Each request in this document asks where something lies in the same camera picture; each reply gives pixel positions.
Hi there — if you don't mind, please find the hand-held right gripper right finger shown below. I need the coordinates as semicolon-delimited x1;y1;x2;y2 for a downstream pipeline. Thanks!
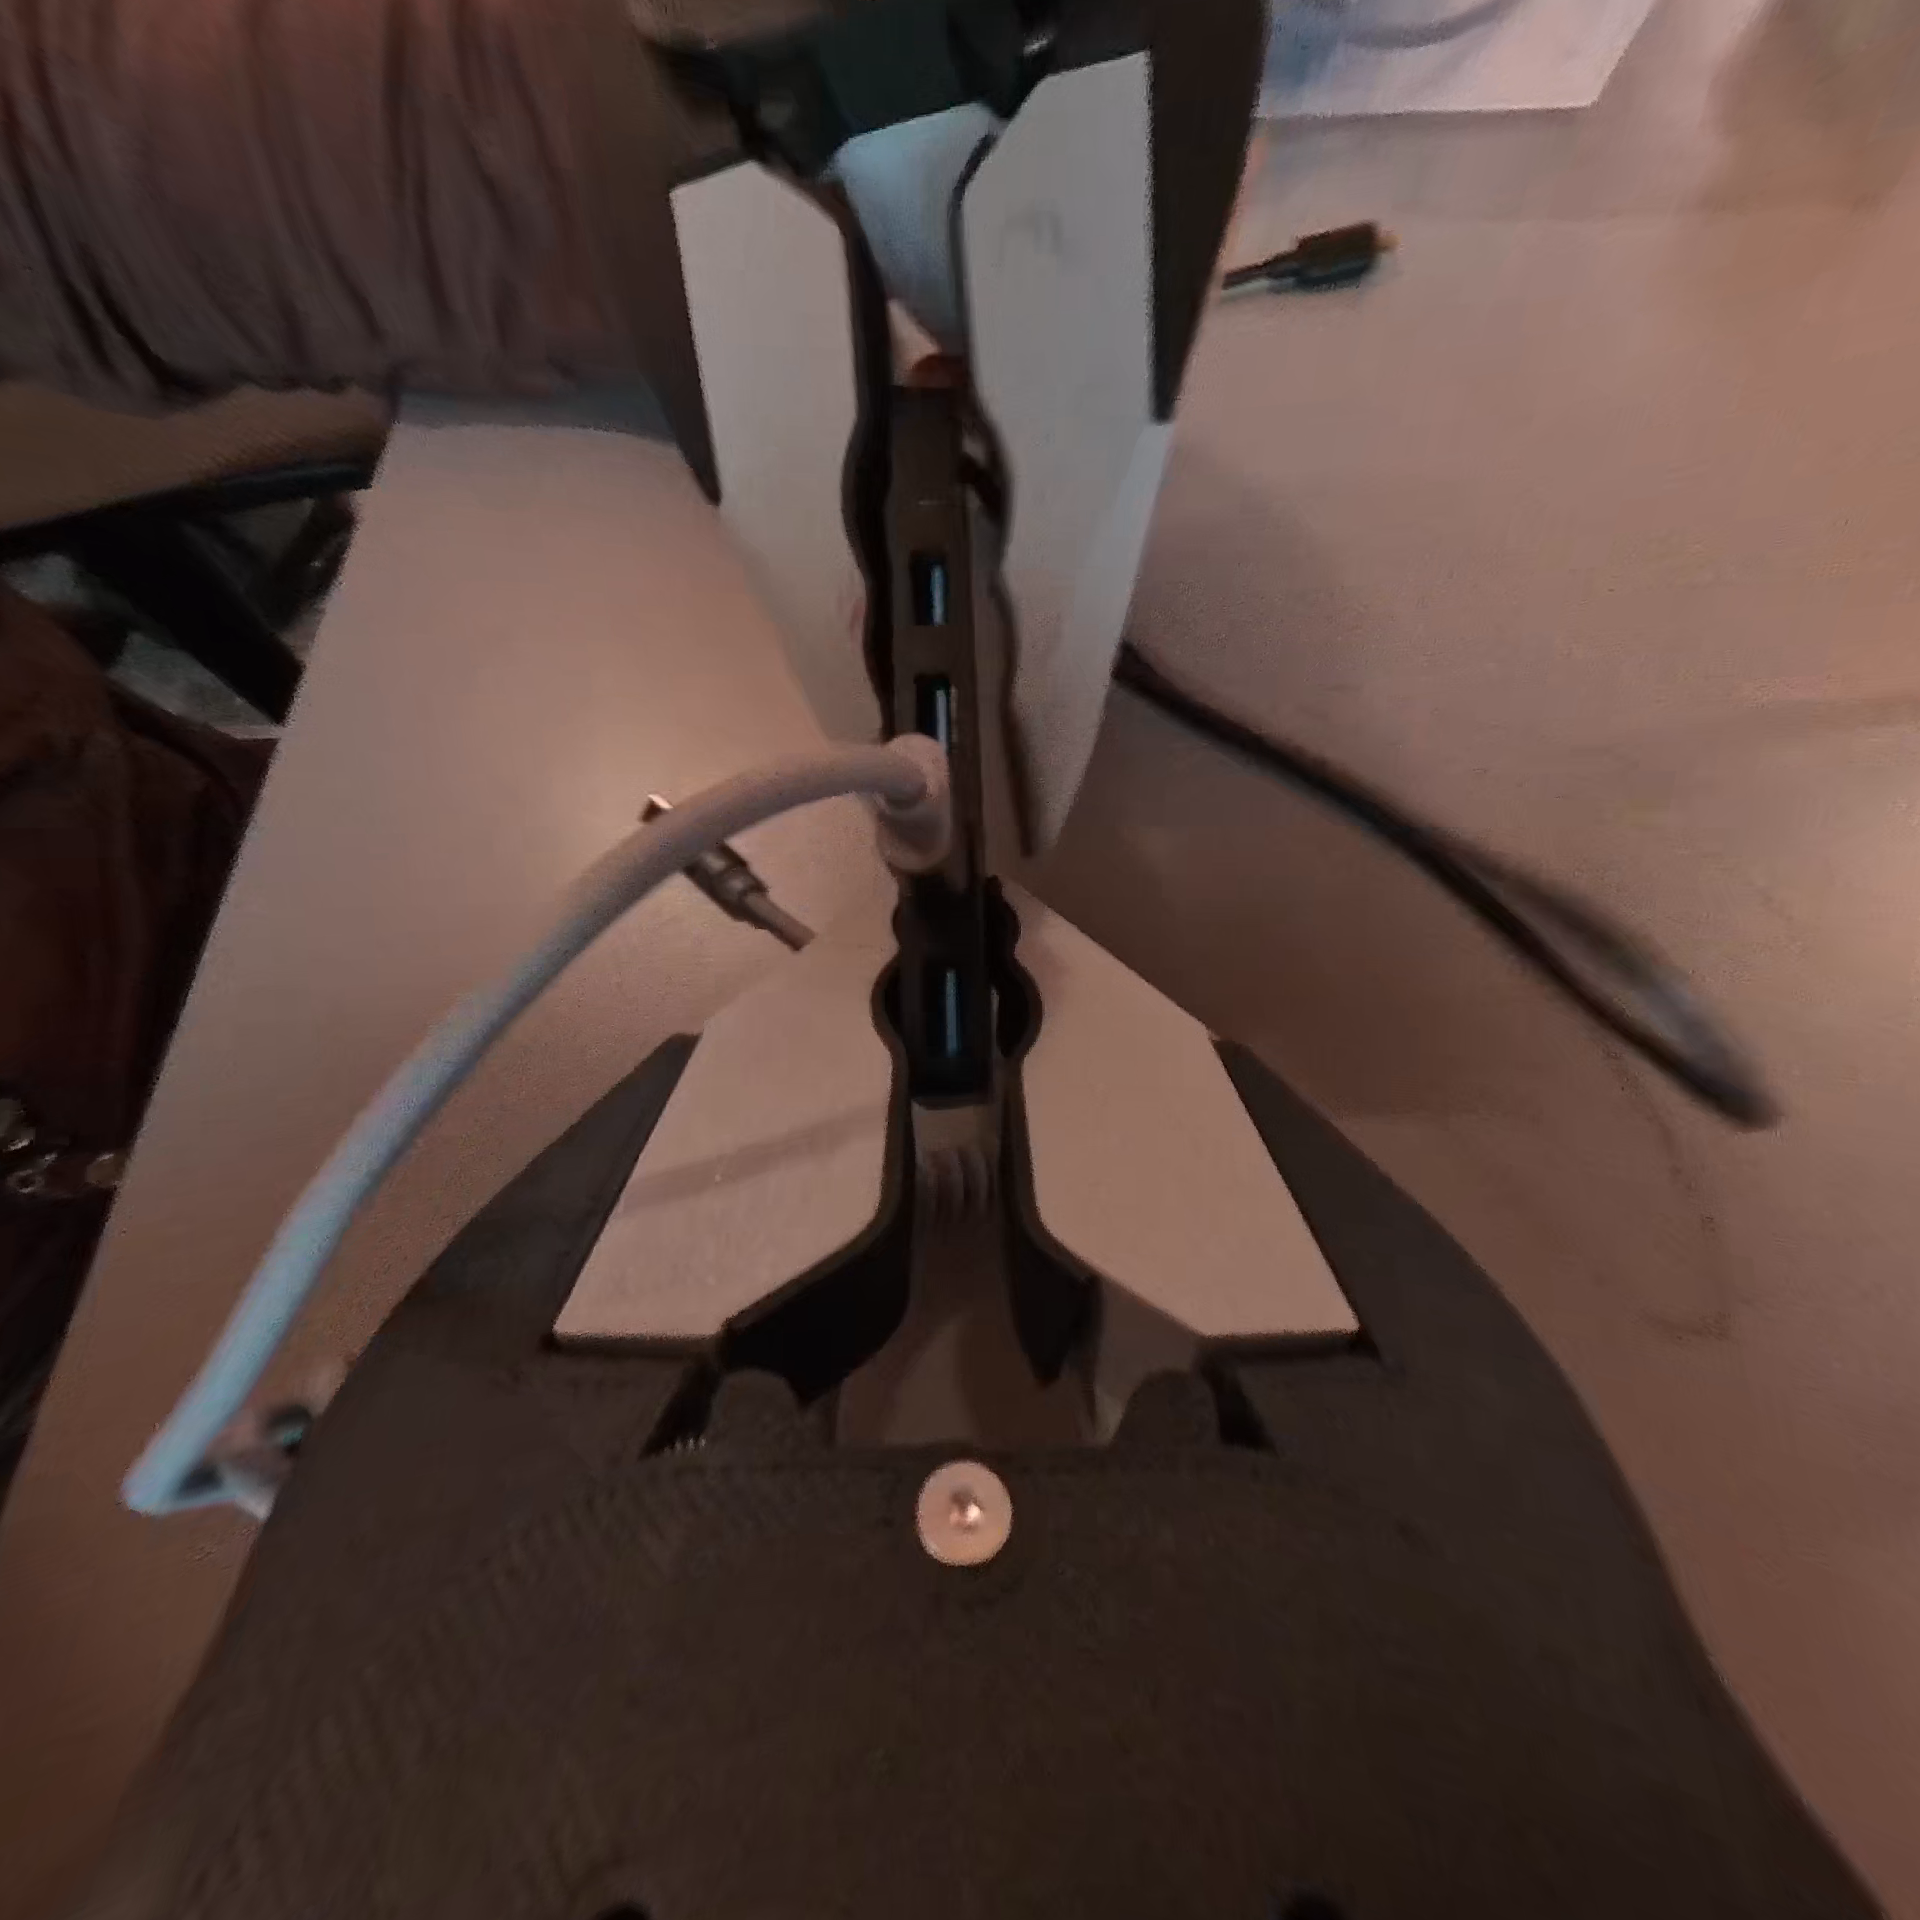
982;879;1364;1385

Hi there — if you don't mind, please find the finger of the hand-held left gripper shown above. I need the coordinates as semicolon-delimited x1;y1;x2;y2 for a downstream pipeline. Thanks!
672;157;905;753
948;106;1174;859

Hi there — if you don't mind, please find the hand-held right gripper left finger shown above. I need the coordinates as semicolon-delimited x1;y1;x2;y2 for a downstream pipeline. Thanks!
550;901;920;1403

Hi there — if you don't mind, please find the black usb hub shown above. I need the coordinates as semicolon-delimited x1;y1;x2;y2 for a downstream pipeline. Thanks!
877;381;1002;1115

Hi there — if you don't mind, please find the white usb cable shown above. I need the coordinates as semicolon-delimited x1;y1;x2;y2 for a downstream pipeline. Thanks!
119;732;954;1520

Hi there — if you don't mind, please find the black hub cable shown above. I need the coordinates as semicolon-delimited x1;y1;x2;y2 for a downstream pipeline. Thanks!
1110;643;1784;1129

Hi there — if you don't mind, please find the person's brown sweater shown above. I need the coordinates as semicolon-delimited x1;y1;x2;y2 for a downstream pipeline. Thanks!
0;0;680;409

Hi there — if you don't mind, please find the grey metal cable plug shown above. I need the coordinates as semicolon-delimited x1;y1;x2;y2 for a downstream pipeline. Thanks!
641;795;818;956

